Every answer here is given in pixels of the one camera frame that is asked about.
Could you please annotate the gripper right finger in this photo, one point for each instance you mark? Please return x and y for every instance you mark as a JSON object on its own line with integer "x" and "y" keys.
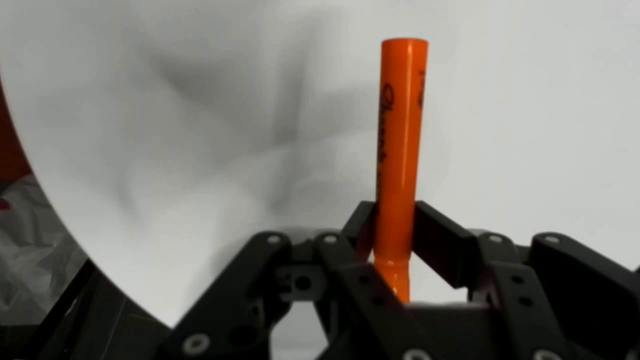
{"x": 575, "y": 290}

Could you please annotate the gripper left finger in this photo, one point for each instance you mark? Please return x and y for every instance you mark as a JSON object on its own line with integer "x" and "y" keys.
{"x": 235, "y": 295}

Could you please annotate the orange marker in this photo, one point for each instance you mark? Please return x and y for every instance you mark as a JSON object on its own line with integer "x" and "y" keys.
{"x": 400, "y": 150}

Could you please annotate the white bowl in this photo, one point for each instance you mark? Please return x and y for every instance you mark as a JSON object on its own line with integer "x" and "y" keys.
{"x": 225, "y": 125}

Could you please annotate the crumpled clear plastic sheet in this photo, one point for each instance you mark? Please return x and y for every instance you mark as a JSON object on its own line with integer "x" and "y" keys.
{"x": 35, "y": 250}

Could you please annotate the red object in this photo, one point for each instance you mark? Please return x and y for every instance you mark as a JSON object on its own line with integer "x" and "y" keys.
{"x": 10, "y": 145}

